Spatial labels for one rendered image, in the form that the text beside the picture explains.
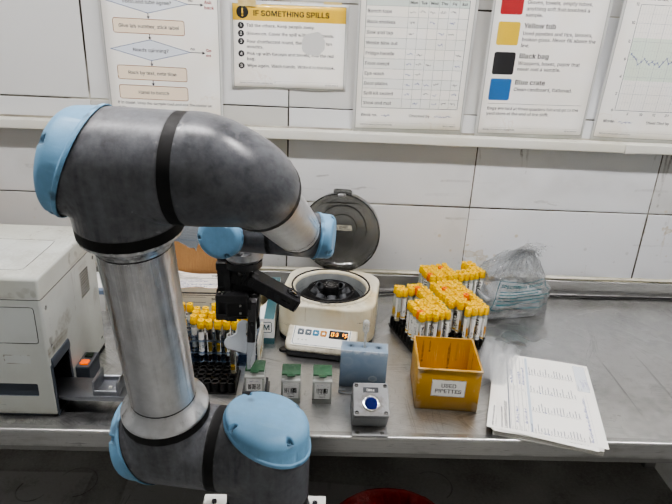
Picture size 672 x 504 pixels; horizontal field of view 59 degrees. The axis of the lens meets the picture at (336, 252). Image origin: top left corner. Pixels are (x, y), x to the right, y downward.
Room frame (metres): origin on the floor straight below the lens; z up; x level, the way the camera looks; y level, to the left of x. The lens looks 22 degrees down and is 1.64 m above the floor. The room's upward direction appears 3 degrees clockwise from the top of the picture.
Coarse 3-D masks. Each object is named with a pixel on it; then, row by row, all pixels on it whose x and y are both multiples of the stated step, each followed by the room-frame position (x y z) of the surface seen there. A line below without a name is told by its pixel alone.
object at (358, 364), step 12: (348, 348) 1.09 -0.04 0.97; (360, 348) 1.09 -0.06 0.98; (372, 348) 1.09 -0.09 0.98; (384, 348) 1.10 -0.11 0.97; (348, 360) 1.08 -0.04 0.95; (360, 360) 1.08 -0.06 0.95; (372, 360) 1.08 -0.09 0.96; (384, 360) 1.08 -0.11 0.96; (348, 372) 1.08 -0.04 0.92; (360, 372) 1.08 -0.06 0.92; (372, 372) 1.08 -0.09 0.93; (384, 372) 1.08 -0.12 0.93; (348, 384) 1.08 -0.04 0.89
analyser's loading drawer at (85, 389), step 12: (60, 384) 1.00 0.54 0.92; (72, 384) 1.00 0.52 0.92; (84, 384) 1.00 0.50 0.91; (96, 384) 0.98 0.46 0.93; (108, 384) 1.00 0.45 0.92; (120, 384) 0.98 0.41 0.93; (60, 396) 0.96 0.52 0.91; (72, 396) 0.96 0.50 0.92; (84, 396) 0.96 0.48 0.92; (96, 396) 0.96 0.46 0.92; (108, 396) 0.97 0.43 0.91; (120, 396) 0.97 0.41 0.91
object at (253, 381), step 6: (246, 372) 1.02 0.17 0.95; (258, 372) 1.02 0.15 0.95; (264, 372) 1.02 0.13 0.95; (246, 378) 1.01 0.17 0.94; (252, 378) 1.01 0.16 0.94; (258, 378) 1.01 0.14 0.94; (264, 378) 1.02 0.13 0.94; (246, 384) 1.01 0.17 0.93; (252, 384) 1.01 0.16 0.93; (258, 384) 1.01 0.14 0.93; (264, 384) 1.02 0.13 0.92; (246, 390) 1.01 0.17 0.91; (252, 390) 1.01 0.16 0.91; (258, 390) 1.01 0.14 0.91; (264, 390) 1.02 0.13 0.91
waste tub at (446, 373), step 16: (416, 336) 1.16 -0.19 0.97; (432, 336) 1.16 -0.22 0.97; (416, 352) 1.09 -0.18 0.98; (432, 352) 1.15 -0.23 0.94; (448, 352) 1.15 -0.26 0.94; (464, 352) 1.15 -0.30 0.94; (416, 368) 1.06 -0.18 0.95; (432, 368) 1.03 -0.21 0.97; (448, 368) 1.15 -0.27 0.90; (464, 368) 1.15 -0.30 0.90; (480, 368) 1.04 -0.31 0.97; (416, 384) 1.03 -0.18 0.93; (432, 384) 1.03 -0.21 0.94; (448, 384) 1.03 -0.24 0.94; (464, 384) 1.03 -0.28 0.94; (480, 384) 1.03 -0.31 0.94; (416, 400) 1.03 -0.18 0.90; (432, 400) 1.03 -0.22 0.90; (448, 400) 1.03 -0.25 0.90; (464, 400) 1.03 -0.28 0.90
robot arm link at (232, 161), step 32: (192, 128) 0.55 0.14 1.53; (224, 128) 0.57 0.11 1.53; (192, 160) 0.53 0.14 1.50; (224, 160) 0.54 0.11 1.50; (256, 160) 0.57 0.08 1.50; (288, 160) 0.62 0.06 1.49; (192, 192) 0.53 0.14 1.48; (224, 192) 0.54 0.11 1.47; (256, 192) 0.56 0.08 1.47; (288, 192) 0.60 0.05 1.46; (192, 224) 0.55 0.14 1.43; (224, 224) 0.56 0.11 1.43; (256, 224) 0.59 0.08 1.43; (288, 224) 0.68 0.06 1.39; (320, 224) 0.89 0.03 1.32; (320, 256) 0.89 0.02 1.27
